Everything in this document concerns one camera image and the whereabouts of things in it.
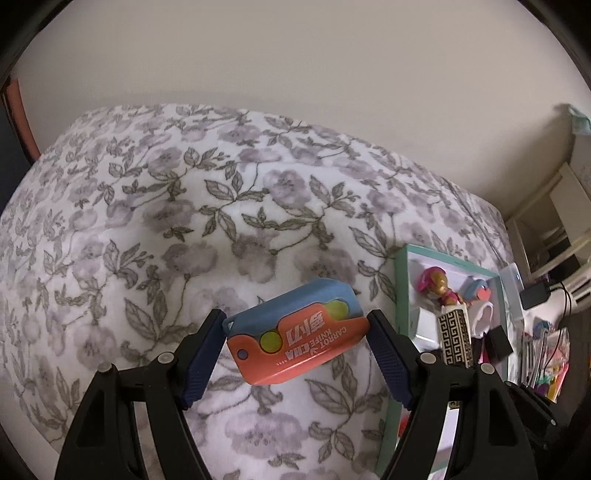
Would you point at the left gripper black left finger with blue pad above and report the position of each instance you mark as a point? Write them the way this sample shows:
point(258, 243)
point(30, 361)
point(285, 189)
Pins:
point(103, 440)

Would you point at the black power adapter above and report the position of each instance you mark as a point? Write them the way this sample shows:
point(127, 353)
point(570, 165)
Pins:
point(535, 295)

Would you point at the pink hat puppy figure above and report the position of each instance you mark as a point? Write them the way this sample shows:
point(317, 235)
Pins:
point(434, 284)

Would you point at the cream wooden shelf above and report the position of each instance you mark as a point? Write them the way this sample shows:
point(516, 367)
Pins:
point(553, 224)

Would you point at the gold patterned black box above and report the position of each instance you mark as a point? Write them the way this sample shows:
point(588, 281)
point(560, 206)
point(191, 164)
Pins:
point(455, 333)

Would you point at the white plug charger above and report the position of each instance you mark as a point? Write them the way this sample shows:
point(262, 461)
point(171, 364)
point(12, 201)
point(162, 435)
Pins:
point(425, 324)

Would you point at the white power strip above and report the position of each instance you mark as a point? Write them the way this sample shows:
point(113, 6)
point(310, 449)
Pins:
point(513, 285)

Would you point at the black toy car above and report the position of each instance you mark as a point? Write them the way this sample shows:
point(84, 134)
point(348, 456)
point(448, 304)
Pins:
point(497, 345)

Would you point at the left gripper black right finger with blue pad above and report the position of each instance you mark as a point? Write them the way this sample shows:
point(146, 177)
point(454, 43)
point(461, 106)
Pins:
point(490, 440)

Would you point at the orange white glue bottle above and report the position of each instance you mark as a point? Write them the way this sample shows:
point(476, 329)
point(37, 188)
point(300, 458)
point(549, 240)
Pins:
point(403, 424)

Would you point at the teal white cardboard box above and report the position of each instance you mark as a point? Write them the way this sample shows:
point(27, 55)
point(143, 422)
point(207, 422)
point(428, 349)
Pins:
point(410, 262)

